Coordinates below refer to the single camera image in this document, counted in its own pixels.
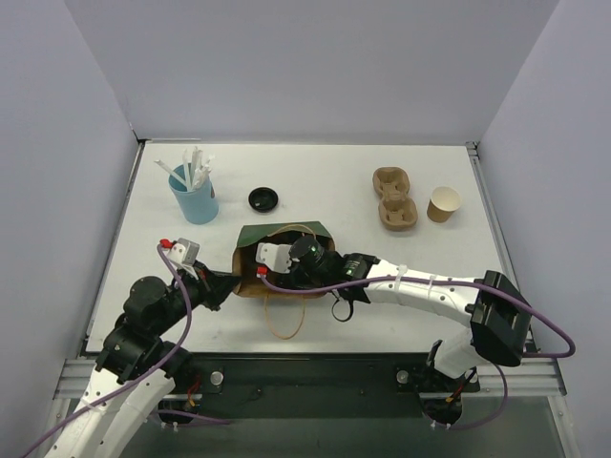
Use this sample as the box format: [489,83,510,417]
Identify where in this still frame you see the purple cable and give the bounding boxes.
[257,274,577,359]
[18,242,195,458]

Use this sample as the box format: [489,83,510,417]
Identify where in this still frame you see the brown and green paper bag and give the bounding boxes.
[230,219,338,340]

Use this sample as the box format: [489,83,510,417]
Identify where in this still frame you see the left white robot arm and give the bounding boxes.
[47,262,241,457]

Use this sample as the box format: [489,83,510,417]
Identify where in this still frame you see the black coffee lid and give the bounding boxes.
[247,187,279,214]

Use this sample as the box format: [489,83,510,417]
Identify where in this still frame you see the blue straw holder cup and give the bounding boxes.
[168,176,219,224]

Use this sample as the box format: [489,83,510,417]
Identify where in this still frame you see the white wrapped straw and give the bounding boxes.
[198,155,215,185]
[191,147,201,189]
[154,159,184,181]
[182,150,192,191]

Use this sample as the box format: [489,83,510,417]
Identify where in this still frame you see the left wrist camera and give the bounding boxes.
[159,238,200,271]

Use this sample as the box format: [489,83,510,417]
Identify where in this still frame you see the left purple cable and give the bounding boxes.
[18,242,195,458]

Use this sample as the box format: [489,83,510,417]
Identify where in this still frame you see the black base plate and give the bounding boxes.
[154,353,479,423]

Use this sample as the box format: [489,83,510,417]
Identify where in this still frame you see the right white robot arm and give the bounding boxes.
[288,236,531,389]

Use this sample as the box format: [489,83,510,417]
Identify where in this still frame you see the brown pulp cup carrier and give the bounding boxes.
[372,167,418,232]

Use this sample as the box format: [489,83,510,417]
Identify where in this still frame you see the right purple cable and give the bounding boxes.
[257,274,577,359]

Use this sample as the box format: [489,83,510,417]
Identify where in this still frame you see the aluminium frame rail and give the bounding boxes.
[465,141,567,396]

